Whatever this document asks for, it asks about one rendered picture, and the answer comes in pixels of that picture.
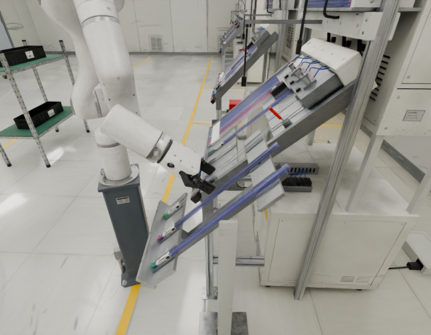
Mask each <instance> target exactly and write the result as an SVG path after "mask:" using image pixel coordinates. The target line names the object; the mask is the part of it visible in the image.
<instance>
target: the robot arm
mask: <svg viewBox="0 0 431 335"><path fill-rule="evenodd" d="M38 3H39V5H40V6H41V8H42V10H43V11H44V12H45V13H46V14H47V16H48V17H49V18H50V19H52V20H53V21H54V22H55V23H56V24H57V25H58V26H60V27H61V28H62V29H64V30H65V31H66V32H67V33H68V34H69V35H70V37H71V39H72V42H73V45H74V50H75V53H76V58H77V62H78V76H77V79H76V82H75V84H74V86H73V88H72V92H71V97H70V104H71V110H72V112H73V114H74V115H75V116H76V117H78V118H80V119H83V120H92V119H96V118H102V117H105V119H104V121H103V122H102V124H101V125H100V126H99V127H97V128H96V129H95V131H94V138H95V141H96V145H97V148H98V152H99V155H100V159H101V162H102V166H103V169H104V170H101V171H100V174H99V175H98V181H99V183H100V184H101V185H103V186H107V187H120V186H123V185H127V184H129V183H131V182H133V181H134V180H135V179H136V178H137V177H138V176H139V169H138V168H137V167H136V166H134V165H132V164H130V161H129V157H128V152H127V148H128V149H130V150H132V151H133V152H136V153H137V154H139V155H141V156H142V157H144V158H146V159H147V160H148V161H150V162H152V163H155V162H156V160H157V162H156V163H157V164H160V165H161V166H162V167H163V168H165V169H166V170H168V171H169V172H170V173H172V174H173V175H175V176H176V177H178V178H180V179H181V180H182V181H183V182H184V185H185V186H186V187H191V188H196V189H197V188H198V189H200V190H202V191H203V192H205V193H207V194H210V193H211V192H212V191H213V190H214V189H215V188H216V187H215V186H214V185H213V184H211V183H210V182H208V181H206V180H202V179H201V177H200V176H199V175H198V173H199V172H200V170H202V171H203V172H204V173H206V174H208V175H211V174H212V173H213V172H214V171H215V170H216V168H215V167H214V166H212V165H211V164H209V163H207V162H205V160H204V159H201V156H200V155H199V154H198V153H197V152H195V151H193V150H191V149H190V148H188V147H186V146H185V145H183V144H181V143H179V142H176V141H174V140H170V136H169V135H167V134H165V133H164V132H163V131H161V130H159V129H157V128H156V127H155V126H153V125H151V124H150V123H148V122H147V121H145V120H143V119H142V117H141V114H140V109H139V105H138V99H137V95H136V86H135V80H134V71H133V68H132V63H131V60H130V55H129V52H128V48H127V45H126V41H125V38H124V34H123V31H122V27H121V24H120V20H119V17H118V12H119V11H121V10H122V8H123V6H124V0H38ZM99 83H100V85H101V86H99V87H96V86H97V85H98V84H99ZM192 175H193V176H192ZM195 178H196V179H197V181H194V179H195Z"/></svg>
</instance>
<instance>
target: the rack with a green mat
mask: <svg viewBox="0 0 431 335"><path fill-rule="evenodd" d="M59 42H60V45H61V49H62V52H63V55H46V57H44V58H40V59H37V60H32V61H29V62H24V63H21V64H17V65H14V66H9V65H8V63H7V60H6V58H5V55H4V54H3V51H0V61H1V64H2V65H3V67H0V75H7V77H8V79H9V82H10V84H11V86H12V89H13V91H14V93H15V96H16V97H17V100H18V102H19V105H20V107H21V109H22V111H23V114H24V116H25V119H26V121H27V123H28V125H29V128H30V130H22V129H18V128H17V126H16V124H13V125H11V126H9V127H8V128H5V129H4V130H2V131H0V139H15V140H35V142H36V144H37V146H38V149H39V151H40V153H41V155H42V158H43V160H44V163H45V165H46V167H47V168H50V167H51V165H50V163H49V160H48V158H47V155H46V153H45V151H44V149H43V146H42V143H41V141H40V139H39V138H41V137H42V136H44V135H45V134H46V133H48V132H50V131H51V130H52V129H55V131H56V132H59V129H58V125H59V124H61V123H63V122H64V121H65V120H67V119H68V118H70V117H71V116H73V115H74V114H73V112H72V110H71V107H70V106H63V110H64V111H62V112H61V113H59V114H57V115H56V116H54V117H53V118H51V119H50V120H47V121H46V122H45V123H43V124H41V125H40V126H38V127H36V128H35V127H34V125H33V122H32V120H31V117H30V115H29V113H28V110H27V108H26V106H25V103H24V101H23V98H22V96H21V93H20V92H19V89H18V87H17V84H16V82H15V79H14V77H13V74H15V73H18V72H22V71H24V70H29V69H31V68H32V69H33V72H34V74H35V78H36V79H37V83H38V85H39V88H40V90H41V94H42V95H43V99H44V101H45V102H47V101H48V99H47V96H46V94H45V91H44V88H43V85H42V83H41V79H40V78H39V74H38V72H37V69H36V67H38V66H42V65H44V64H49V63H51V62H55V61H58V60H61V59H65V62H66V65H67V69H68V72H69V76H70V78H71V82H72V86H74V84H75V81H74V76H73V73H72V70H71V66H70V63H69V59H68V56H67V52H66V49H65V45H64V43H63V40H59ZM83 122H84V126H85V128H86V132H87V133H89V132H90V130H89V128H88V124H87V121H86V120H83ZM0 154H1V155H2V157H3V159H4V161H5V163H6V165H7V167H11V166H12V165H11V162H10V161H9V158H8V157H7V154H6V153H5V150H4V149H3V147H2V145H1V143H0Z"/></svg>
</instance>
